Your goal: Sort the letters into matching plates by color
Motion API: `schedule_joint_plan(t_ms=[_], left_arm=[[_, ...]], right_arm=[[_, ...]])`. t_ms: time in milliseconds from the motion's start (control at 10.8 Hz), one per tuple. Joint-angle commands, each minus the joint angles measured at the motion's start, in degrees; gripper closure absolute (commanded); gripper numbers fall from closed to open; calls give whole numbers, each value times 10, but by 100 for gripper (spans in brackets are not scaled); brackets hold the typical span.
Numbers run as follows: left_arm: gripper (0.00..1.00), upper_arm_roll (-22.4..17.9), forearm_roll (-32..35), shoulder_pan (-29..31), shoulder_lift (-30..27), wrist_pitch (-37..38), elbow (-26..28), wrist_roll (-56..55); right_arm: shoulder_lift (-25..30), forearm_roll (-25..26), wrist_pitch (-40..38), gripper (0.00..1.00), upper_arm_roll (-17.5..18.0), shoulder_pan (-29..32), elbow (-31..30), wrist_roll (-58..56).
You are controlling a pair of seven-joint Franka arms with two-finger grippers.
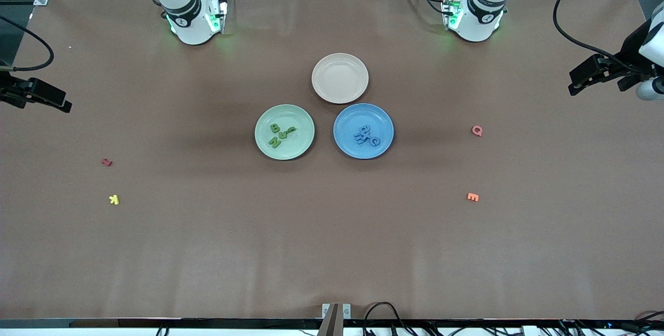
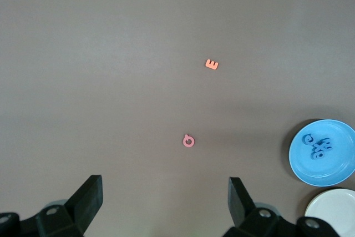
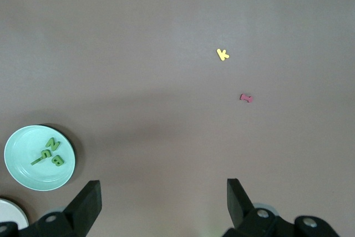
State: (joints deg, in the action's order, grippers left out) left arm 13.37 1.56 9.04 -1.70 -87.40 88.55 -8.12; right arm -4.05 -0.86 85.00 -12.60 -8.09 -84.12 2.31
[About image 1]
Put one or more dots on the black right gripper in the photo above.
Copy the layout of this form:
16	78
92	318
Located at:
11	90

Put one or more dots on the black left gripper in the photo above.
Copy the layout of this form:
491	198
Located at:
631	48

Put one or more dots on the blue letter C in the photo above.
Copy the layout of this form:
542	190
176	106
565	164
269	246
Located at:
375	141

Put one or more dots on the blue letter X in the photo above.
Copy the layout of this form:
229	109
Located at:
369	132

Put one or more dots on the green letter B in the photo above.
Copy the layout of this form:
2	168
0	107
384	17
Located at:
275	128

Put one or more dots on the green letter N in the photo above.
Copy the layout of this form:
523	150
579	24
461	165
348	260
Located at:
274	142

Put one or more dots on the blue letter m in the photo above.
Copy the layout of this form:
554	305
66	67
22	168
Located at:
358	139

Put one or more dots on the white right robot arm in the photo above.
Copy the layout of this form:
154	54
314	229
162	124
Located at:
193	27

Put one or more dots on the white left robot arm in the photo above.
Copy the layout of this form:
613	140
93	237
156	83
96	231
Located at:
474	25

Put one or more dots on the red letter Q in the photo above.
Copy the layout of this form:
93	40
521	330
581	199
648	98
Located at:
476	130

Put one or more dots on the yellow letter K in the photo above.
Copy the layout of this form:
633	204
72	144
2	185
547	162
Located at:
114	199

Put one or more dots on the orange letter E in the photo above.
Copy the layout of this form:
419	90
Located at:
472	197

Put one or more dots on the blue plate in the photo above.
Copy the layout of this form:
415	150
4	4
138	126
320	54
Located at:
347	118

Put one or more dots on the beige plate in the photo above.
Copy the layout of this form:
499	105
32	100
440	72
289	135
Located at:
340	78

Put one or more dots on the green plate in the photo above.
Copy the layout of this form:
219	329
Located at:
298	144

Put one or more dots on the brown table cover sheet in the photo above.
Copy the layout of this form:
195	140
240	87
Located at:
332	232

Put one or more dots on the grey metal bracket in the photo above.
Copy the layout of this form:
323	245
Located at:
346	311

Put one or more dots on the brown camera pole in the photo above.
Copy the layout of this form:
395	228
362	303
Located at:
331	323

